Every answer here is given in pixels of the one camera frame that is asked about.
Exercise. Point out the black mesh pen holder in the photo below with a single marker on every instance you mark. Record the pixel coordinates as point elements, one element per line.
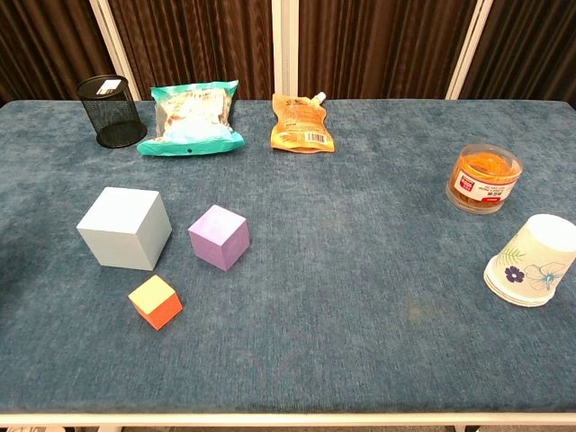
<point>112,121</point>

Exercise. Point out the orange spout pouch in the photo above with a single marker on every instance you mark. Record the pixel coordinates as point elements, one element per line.
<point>297,121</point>

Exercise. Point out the purple cube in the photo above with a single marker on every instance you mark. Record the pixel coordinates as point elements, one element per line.
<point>218,238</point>

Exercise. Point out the white table frame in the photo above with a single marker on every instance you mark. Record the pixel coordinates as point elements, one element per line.
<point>288,419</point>

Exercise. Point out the red cube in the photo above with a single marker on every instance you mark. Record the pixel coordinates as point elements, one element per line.
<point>155,303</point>

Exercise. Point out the clear jar of rubber bands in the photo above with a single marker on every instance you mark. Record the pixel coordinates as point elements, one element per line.
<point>483,180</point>

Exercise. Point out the teal snack bag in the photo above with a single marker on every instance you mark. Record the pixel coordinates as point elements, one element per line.
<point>193,121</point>

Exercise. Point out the blue table mat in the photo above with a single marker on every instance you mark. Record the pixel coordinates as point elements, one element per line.
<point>315,270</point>

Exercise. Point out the large light blue cube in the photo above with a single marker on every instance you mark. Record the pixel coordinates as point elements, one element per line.
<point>121,234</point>

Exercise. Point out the white partition post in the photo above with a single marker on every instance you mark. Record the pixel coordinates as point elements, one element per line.
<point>114,45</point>
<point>469,45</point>
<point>284,45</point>

